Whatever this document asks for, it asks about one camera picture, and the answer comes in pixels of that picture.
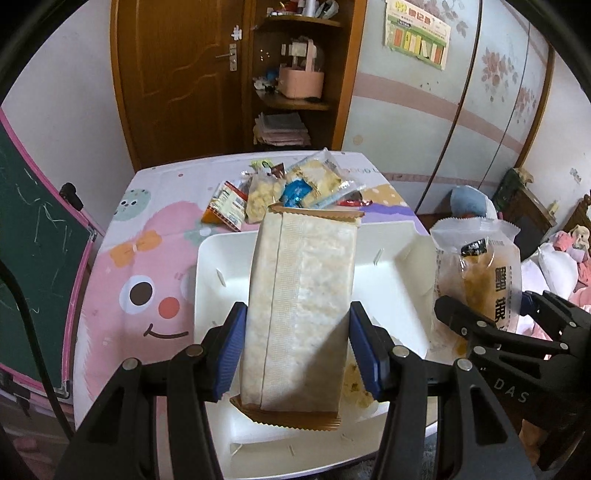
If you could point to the small green snack packet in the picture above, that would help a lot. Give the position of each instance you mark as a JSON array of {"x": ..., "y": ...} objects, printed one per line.
[{"x": 261, "y": 164}]

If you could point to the green chalkboard with pink frame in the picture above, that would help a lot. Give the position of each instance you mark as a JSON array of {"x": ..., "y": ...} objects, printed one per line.
[{"x": 41, "y": 230}]

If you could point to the clear packet of golden snack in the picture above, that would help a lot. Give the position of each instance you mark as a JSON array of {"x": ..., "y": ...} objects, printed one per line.
[{"x": 480, "y": 272}]

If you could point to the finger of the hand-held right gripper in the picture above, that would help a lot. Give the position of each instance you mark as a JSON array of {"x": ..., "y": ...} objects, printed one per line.
[
  {"x": 457, "y": 318},
  {"x": 531, "y": 311}
]

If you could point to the blue plush toy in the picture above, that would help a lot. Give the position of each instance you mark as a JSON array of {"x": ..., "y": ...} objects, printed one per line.
[{"x": 471, "y": 201}]

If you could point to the white door hook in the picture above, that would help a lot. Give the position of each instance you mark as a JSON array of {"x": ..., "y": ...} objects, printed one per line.
[{"x": 237, "y": 33}]

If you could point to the small dark brown snack packet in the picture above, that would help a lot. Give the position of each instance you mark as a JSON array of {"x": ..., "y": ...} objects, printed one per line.
[{"x": 278, "y": 170}]

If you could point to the floral sliding wardrobe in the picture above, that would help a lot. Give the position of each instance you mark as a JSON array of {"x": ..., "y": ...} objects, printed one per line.
[{"x": 415, "y": 120}]

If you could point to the orange packet with white label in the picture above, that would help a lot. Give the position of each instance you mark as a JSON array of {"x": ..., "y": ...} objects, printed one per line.
[{"x": 226, "y": 203}]

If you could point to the clear bag with bun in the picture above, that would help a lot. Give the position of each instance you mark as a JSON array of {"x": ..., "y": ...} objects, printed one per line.
[{"x": 258, "y": 198}]

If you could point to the white plastic bin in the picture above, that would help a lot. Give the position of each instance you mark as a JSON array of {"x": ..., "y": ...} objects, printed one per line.
[{"x": 221, "y": 258}]

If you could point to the dark wooden headboard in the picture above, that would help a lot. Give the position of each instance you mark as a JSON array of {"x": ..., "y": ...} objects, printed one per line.
[{"x": 526, "y": 217}]

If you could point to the blue foil snack packet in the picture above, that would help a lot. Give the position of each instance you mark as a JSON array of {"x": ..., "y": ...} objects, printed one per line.
[{"x": 295, "y": 191}]

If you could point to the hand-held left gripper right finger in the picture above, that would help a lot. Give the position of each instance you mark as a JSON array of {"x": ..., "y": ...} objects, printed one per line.
[{"x": 364, "y": 350}]

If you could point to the pale yellow snack packet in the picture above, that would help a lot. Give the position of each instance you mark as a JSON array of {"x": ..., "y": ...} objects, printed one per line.
[{"x": 358, "y": 387}]

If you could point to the red snack packet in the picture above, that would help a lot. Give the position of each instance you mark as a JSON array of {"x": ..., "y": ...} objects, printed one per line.
[{"x": 355, "y": 200}]

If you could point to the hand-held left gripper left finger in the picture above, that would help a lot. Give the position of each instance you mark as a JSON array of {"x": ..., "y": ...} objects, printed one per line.
[{"x": 231, "y": 350}]

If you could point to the small figurines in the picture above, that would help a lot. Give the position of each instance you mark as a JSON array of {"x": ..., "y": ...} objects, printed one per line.
[{"x": 267, "y": 82}]

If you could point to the clutter of shelf ornaments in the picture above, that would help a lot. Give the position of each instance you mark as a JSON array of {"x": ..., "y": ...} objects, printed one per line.
[{"x": 304, "y": 8}]

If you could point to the clear packet of cream wafers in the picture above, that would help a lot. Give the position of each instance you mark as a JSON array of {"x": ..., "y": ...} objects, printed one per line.
[{"x": 318, "y": 175}]

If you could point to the white pillow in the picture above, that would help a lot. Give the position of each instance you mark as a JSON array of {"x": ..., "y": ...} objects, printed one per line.
[{"x": 554, "y": 272}]

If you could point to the wall calendar poster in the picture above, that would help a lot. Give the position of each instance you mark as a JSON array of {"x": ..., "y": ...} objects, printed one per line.
[{"x": 415, "y": 37}]

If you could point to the wooden corner shelf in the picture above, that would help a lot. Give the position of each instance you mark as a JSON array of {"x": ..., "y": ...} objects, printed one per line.
[{"x": 341, "y": 69}]

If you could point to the pink blanket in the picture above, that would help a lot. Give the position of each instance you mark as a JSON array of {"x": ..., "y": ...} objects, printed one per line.
[{"x": 584, "y": 295}]

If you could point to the pink basket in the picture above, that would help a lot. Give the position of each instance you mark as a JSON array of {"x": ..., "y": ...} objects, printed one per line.
[{"x": 300, "y": 83}]

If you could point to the brown wooden door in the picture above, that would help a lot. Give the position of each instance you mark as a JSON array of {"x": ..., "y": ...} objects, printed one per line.
[{"x": 175, "y": 69}]

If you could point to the stack of folded cloths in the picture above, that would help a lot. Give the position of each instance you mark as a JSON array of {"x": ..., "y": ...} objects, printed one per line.
[{"x": 281, "y": 129}]

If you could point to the black chalkboard knob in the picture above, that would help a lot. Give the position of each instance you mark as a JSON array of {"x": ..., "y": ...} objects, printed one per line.
[{"x": 71, "y": 196}]

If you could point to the long beige snack packet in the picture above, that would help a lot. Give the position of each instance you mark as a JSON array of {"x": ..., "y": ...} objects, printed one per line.
[{"x": 300, "y": 295}]

